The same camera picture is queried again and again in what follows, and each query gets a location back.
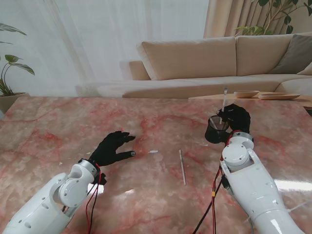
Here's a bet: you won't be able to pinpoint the black mesh brush holder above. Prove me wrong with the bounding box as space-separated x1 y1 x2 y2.
204 115 231 144

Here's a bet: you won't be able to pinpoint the wooden coffee table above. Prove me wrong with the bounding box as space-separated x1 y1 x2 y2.
189 93 312 109

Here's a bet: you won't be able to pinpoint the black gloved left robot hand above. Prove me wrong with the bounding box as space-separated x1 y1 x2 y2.
89 131 137 168

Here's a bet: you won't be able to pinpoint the beige sofa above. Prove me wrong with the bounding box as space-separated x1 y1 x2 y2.
75 32 312 99

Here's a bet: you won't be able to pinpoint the left arm red black cables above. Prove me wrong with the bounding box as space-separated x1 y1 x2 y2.
85 165 102 234

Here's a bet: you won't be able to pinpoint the arm red black cables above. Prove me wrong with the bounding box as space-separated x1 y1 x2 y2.
85 165 102 234
192 133 232 234

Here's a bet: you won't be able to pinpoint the sheer white curtain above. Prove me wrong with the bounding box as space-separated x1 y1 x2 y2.
0 0 210 97

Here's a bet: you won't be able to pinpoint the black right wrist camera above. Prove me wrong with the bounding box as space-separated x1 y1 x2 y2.
220 175 232 195

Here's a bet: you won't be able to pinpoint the flat wooden tray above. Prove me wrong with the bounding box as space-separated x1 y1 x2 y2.
258 92 301 100

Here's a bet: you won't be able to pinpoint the tall green leafy plant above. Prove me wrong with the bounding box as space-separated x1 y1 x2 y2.
234 0 312 37

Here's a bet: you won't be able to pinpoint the wooden bowl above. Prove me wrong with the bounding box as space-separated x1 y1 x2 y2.
234 90 260 99

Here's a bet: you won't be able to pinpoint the right arm red black cables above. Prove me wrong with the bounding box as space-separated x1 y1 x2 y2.
192 133 232 234

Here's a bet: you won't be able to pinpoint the green plant in beige pot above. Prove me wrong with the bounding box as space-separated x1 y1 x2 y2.
0 22 35 115

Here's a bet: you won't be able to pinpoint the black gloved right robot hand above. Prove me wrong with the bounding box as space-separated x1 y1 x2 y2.
216 103 252 134

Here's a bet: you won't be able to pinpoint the beige curtain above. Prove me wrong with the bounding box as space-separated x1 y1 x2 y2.
203 0 312 39

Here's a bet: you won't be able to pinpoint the grey sofa cushion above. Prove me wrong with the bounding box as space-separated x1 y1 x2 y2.
268 34 312 75

